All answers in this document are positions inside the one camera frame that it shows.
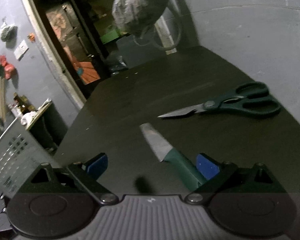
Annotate white perforated utensil basket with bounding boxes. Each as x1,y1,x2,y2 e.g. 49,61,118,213
0,119,60,198

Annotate green handled scissors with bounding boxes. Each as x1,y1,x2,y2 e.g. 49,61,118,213
158,82,281,118

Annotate wooden counter shelf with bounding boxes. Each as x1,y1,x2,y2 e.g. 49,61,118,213
20,98,52,131

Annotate dark sauce bottle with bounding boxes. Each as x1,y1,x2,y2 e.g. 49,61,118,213
13,93,36,114

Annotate wooden spatula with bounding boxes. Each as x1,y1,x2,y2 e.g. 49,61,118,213
0,76,6,123

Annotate red net bag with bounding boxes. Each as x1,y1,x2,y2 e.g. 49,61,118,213
0,55,17,80

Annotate green box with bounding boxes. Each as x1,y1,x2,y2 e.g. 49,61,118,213
100,29,121,44

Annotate hanging grey bag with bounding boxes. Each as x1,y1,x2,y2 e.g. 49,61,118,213
0,25,18,42

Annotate plastic bag of dark contents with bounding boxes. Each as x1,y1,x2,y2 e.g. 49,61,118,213
112,0,170,37

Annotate white wall switch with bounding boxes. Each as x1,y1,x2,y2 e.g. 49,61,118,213
14,40,29,61

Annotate orange wall hook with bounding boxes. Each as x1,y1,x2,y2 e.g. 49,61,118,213
27,33,36,42

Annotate grey hose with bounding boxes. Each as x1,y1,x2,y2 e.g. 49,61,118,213
132,0,183,51

